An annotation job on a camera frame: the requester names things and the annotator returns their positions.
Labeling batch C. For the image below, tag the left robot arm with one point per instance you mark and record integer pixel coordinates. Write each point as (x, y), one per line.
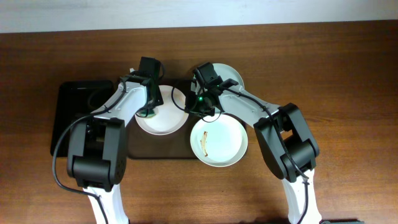
(97, 149)

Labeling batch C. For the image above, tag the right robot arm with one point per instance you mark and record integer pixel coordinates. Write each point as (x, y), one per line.
(286, 142)

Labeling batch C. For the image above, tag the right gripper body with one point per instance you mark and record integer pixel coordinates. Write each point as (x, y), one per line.
(193, 101)

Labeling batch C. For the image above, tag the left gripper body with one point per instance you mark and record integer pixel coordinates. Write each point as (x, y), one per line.
(156, 100)

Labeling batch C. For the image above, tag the white plate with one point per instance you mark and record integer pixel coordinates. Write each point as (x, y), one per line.
(168, 118)
(223, 70)
(220, 143)

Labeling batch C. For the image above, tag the green yellow sponge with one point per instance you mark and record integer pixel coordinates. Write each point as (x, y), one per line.
(149, 113)

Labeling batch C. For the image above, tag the brown serving tray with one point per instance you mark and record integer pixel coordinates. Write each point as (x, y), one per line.
(143, 145)

